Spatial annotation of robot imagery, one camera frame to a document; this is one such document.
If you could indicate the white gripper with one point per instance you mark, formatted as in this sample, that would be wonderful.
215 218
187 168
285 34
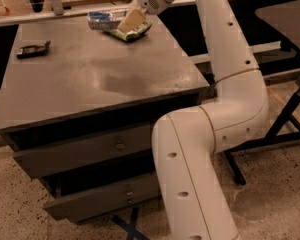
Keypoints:
134 19

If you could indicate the silver blue redbull can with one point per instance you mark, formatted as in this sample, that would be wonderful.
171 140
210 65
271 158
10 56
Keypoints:
106 19

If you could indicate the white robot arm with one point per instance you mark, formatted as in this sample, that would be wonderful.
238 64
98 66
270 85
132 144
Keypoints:
184 141

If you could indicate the dark rxbar chocolate wrapper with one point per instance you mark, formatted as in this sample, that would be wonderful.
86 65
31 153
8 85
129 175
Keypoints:
31 51

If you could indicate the green chip bag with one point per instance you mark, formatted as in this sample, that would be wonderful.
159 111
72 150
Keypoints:
134 34

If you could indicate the grey drawer cabinet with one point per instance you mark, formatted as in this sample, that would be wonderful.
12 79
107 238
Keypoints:
88 83

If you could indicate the dark table on right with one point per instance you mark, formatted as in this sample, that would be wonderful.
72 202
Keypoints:
285 18

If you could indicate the upper grey drawer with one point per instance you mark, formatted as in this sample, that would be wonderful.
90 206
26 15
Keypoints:
83 151

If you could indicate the grey drawer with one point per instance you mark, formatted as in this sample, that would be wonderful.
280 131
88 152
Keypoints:
102 200
83 151

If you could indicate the lower grey drawer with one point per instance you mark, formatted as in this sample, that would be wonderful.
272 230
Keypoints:
102 200

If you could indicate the black metal table stand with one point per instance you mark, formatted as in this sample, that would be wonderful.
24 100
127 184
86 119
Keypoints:
272 137

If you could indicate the blue tape cross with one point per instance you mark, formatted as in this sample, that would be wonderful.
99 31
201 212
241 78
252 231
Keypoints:
130 227

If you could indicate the grey metal rail frame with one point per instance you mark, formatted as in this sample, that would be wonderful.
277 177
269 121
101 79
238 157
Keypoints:
56 7

